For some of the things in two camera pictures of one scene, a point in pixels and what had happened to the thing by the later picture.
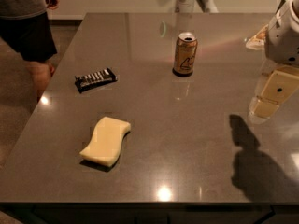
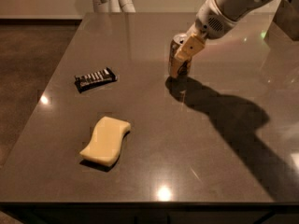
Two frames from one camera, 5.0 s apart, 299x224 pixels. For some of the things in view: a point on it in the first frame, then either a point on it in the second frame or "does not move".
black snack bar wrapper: x=95 y=79 does not move
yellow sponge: x=106 y=142 does not move
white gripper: x=284 y=37 to x=209 y=24
